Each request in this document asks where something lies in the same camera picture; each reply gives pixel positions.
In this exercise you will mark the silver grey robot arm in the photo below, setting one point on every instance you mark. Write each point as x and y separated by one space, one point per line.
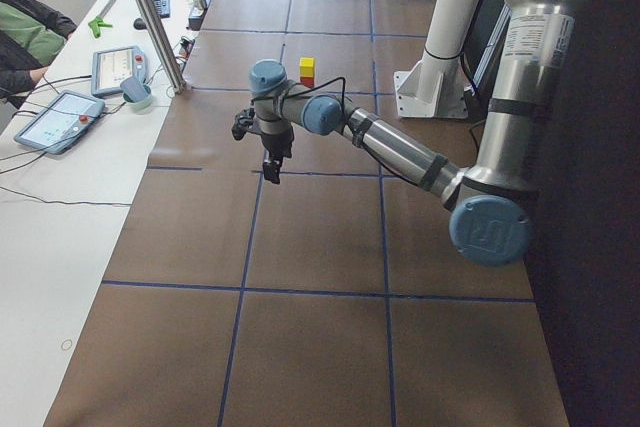
487 191

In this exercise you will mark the teach pendant tablet far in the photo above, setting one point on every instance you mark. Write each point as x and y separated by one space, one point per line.
113 66

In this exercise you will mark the black computer mouse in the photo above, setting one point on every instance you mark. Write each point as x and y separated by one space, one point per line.
139 24

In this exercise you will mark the person in green jacket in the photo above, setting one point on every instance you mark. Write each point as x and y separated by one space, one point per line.
32 36

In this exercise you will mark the red wooden block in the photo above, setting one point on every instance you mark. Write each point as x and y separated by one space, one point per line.
308 82

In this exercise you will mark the teach pendant tablet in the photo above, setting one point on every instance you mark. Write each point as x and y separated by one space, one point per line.
113 66
62 123

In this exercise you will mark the yellow wooden block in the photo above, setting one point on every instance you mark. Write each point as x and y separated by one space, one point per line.
307 67

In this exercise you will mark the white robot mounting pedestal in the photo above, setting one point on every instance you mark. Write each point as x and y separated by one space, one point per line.
432 88

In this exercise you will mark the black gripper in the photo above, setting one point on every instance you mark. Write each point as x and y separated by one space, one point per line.
277 142

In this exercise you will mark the metal cup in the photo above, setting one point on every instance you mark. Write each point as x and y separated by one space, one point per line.
200 4

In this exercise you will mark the green plastic clamp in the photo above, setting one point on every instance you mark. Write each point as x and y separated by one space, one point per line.
96 26

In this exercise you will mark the light blue bowl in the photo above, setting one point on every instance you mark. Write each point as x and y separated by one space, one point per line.
136 94

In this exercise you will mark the teach pendant tablet near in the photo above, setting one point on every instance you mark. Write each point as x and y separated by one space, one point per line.
62 123

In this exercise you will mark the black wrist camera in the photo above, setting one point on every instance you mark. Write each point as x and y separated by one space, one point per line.
244 123

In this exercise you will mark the aluminium frame post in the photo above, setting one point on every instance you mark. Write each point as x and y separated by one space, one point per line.
162 46

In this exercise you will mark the white side desk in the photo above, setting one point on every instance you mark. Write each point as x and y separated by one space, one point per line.
61 216

